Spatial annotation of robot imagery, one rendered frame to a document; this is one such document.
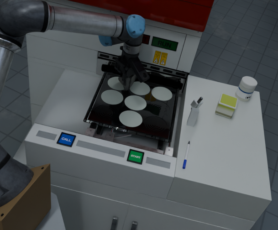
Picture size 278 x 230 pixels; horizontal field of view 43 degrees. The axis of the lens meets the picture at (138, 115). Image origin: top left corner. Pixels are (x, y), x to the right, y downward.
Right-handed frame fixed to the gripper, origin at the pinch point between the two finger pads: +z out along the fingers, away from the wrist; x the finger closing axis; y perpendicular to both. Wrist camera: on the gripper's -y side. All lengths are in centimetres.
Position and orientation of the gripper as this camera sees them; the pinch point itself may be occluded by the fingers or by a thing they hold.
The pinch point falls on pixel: (128, 88)
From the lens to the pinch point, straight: 164.8
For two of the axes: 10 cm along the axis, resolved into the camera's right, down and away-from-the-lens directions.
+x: -7.1, 4.0, -5.8
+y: -6.9, -5.7, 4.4
